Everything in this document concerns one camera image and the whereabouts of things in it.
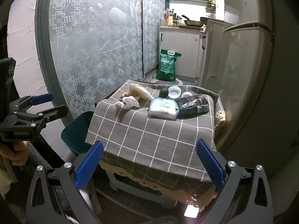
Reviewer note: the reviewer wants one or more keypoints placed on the dark wok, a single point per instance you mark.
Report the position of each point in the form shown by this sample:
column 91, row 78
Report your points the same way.
column 206, row 20

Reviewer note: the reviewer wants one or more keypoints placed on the grey oval floor mat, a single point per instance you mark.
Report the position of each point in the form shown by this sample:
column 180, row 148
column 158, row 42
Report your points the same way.
column 177, row 82

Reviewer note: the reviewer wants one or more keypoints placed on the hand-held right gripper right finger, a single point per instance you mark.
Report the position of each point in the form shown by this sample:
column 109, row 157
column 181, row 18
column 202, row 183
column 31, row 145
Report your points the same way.
column 210, row 165

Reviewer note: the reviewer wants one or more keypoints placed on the row of condiment bottles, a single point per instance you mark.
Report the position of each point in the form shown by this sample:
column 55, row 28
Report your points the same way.
column 169, row 18

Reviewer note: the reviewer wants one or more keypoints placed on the green rice bag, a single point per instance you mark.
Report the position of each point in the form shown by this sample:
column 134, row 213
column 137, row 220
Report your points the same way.
column 167, row 66

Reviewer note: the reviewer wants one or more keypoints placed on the white tissue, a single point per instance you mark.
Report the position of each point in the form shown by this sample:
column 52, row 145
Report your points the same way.
column 129, row 102

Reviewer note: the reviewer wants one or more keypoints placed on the white wet wipes pack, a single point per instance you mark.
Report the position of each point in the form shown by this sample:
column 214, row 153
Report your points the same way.
column 163, row 110

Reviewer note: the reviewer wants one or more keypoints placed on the ginger root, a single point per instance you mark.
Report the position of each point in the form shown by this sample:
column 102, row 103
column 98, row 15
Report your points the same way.
column 128, row 95

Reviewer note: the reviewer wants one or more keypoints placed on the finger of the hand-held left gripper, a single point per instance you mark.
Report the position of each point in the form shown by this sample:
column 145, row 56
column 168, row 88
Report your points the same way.
column 57, row 111
column 42, row 98

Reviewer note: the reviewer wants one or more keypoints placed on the wall spice rack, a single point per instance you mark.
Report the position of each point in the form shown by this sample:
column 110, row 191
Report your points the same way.
column 210, row 5

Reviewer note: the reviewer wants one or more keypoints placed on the dark teal trash bin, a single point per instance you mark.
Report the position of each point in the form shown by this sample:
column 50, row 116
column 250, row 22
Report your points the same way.
column 74, row 133

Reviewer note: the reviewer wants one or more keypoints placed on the person's left hand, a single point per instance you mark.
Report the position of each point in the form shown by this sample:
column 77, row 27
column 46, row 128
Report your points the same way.
column 15, row 150

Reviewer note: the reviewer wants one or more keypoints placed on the frying pan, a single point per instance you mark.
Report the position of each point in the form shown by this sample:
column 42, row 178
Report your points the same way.
column 192, row 23

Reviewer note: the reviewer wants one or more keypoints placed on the grey checked tablecloth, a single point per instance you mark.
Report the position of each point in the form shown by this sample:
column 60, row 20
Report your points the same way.
column 149, row 140

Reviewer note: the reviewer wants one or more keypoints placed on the black plastic packet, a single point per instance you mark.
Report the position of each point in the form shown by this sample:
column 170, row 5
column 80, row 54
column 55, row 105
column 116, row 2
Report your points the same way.
column 191, row 105

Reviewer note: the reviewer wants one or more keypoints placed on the beige plastic bag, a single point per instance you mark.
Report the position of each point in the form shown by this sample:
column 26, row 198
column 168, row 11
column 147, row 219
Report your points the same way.
column 140, row 89

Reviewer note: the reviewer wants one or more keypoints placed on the patterned glass sliding door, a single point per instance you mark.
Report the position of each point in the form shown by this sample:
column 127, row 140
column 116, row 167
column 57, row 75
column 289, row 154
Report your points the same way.
column 88, row 51
column 151, row 39

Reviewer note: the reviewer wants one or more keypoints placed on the white base cabinet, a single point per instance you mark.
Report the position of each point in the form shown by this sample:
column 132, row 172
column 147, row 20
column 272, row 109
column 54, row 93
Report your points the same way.
column 182, row 42

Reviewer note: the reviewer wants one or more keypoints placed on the beige refrigerator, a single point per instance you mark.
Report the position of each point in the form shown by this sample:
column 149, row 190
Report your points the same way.
column 245, row 74

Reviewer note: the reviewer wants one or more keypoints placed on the dark green avocado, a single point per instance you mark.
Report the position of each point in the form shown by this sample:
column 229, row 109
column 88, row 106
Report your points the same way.
column 164, row 92

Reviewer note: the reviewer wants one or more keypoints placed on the white bowl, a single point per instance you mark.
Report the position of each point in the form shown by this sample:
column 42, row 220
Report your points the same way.
column 186, row 95

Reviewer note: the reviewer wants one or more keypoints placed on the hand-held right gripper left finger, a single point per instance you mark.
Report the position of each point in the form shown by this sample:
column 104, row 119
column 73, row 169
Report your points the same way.
column 90, row 165

